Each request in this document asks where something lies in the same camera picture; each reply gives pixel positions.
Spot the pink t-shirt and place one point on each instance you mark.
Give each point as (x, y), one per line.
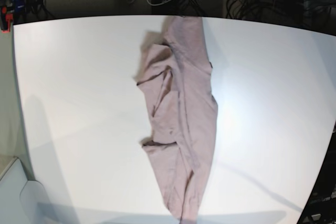
(175, 79)

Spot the white bin corner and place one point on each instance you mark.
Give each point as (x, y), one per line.
(21, 199)

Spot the red and black clamp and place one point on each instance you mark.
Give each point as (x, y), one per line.
(6, 18)

